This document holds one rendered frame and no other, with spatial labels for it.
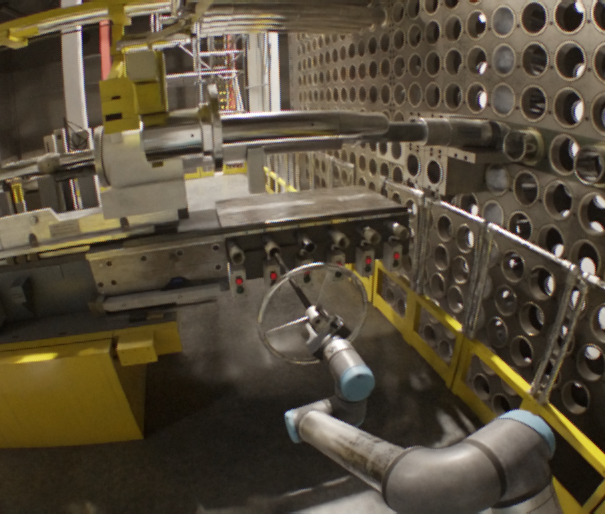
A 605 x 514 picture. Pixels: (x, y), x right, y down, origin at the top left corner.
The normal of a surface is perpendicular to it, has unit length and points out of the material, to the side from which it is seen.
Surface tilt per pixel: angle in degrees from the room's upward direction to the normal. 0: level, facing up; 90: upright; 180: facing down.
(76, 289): 90
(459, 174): 90
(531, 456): 39
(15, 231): 90
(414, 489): 52
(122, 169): 68
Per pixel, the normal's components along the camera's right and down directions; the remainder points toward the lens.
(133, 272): 0.29, 0.37
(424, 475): -0.58, -0.66
